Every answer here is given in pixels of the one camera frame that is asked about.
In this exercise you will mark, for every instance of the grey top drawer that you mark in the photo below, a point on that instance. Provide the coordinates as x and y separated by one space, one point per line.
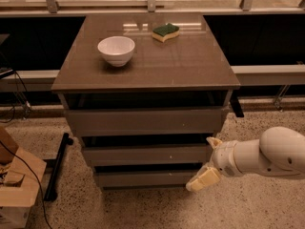
155 122

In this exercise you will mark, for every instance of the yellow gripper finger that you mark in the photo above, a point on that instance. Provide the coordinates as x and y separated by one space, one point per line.
205 177
213 141

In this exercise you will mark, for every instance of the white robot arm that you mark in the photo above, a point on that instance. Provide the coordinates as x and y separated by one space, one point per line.
279 152

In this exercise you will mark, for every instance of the grey drawer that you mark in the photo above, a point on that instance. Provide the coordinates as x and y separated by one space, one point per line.
155 122
126 180
147 155

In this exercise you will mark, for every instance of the white ceramic bowl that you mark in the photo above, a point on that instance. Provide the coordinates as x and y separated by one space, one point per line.
117 50

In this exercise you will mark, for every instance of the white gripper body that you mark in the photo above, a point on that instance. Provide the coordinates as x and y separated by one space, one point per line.
223 158

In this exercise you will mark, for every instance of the black bar behind cabinet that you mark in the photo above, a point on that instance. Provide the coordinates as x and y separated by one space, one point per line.
236 105

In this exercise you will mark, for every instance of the green yellow sponge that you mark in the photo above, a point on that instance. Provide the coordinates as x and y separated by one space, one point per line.
165 32

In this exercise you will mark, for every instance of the grey bottom drawer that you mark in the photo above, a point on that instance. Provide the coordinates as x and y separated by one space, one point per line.
126 180

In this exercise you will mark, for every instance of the black metal stand leg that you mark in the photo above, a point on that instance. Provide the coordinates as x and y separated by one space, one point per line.
55 165

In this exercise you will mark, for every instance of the grey drawer cabinet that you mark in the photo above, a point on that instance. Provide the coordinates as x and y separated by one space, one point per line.
188 72

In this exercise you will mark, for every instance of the cardboard box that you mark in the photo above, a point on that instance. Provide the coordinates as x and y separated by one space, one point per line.
21 172

